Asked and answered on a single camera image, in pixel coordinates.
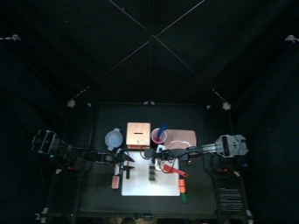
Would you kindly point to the red plastic cup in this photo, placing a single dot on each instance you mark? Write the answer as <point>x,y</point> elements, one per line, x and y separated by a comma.
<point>154,137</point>

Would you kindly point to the white cutting board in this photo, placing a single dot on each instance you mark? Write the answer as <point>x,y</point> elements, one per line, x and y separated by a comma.
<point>140,186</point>

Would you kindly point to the red toy knife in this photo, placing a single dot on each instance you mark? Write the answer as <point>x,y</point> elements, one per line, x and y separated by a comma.
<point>170,169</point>

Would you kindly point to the toy sushi piece red centre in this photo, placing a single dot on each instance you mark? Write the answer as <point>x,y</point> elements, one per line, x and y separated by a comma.
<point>152,173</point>

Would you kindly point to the orange toy salmon slice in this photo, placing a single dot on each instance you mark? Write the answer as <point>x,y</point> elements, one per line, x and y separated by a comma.
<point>114,182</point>

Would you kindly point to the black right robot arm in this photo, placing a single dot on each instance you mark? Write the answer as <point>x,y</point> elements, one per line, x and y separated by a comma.
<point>221,145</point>

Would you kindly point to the orange toy carrot green top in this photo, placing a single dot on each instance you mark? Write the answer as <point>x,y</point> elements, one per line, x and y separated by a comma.
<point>181,186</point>

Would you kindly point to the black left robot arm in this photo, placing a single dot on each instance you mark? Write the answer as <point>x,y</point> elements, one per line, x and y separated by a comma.
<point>77,151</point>

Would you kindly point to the blue-grey bowl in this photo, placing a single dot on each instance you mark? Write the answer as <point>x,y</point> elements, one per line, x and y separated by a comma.
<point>113,139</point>

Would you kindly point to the metal frame bracket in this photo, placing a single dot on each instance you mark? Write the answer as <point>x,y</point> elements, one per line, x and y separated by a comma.
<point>14,37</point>
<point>148,102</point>
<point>225,105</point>
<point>291,38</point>
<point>70,102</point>

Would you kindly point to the toy sushi piece green centre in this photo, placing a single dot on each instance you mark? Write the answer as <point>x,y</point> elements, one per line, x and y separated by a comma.
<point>152,178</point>
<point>152,168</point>

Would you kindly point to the blue plastic spoon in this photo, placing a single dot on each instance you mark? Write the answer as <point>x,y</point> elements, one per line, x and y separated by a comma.
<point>162,129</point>

